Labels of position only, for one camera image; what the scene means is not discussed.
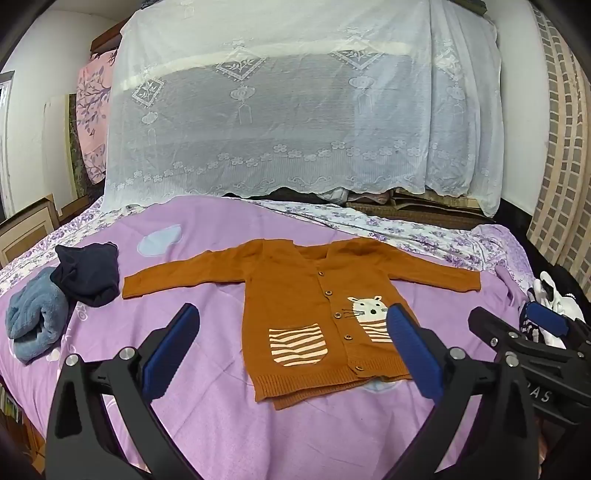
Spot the navy cloth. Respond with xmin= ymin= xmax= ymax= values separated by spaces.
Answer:
xmin=50 ymin=243 xmax=121 ymax=308

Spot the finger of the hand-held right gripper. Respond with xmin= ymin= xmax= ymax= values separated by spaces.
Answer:
xmin=468 ymin=307 xmax=591 ymax=370
xmin=526 ymin=301 xmax=591 ymax=349

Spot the blue-grey fleece cloth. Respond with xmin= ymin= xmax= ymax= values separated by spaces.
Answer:
xmin=6 ymin=268 xmax=70 ymax=365

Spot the dark wooden board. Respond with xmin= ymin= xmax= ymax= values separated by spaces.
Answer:
xmin=90 ymin=21 xmax=127 ymax=54

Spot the pink floral cloth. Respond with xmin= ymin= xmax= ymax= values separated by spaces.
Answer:
xmin=75 ymin=50 xmax=116 ymax=185

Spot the black white striped garment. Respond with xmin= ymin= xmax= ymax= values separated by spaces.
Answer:
xmin=519 ymin=271 xmax=587 ymax=349

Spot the dark marbled panel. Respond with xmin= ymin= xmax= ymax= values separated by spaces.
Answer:
xmin=68 ymin=93 xmax=90 ymax=199

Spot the orange knit cat cardigan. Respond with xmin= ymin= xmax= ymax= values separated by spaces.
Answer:
xmin=122 ymin=239 xmax=481 ymax=411

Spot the white board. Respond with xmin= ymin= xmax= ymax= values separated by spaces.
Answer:
xmin=42 ymin=95 xmax=79 ymax=204

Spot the beige picture frame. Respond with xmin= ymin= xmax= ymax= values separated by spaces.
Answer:
xmin=0 ymin=195 xmax=61 ymax=268

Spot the purple floral bed sheet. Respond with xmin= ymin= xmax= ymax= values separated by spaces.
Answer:
xmin=0 ymin=196 xmax=532 ymax=296

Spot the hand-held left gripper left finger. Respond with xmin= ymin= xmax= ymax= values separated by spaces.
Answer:
xmin=45 ymin=302 xmax=204 ymax=480

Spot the white lace cover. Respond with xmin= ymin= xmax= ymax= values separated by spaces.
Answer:
xmin=102 ymin=0 xmax=504 ymax=217

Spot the stack of folded bedding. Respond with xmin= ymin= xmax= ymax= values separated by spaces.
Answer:
xmin=318 ymin=185 xmax=490 ymax=232

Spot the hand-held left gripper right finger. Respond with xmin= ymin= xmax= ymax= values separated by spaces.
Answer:
xmin=385 ymin=302 xmax=541 ymax=480

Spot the purple blanket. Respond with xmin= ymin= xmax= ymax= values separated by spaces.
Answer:
xmin=0 ymin=196 xmax=536 ymax=480

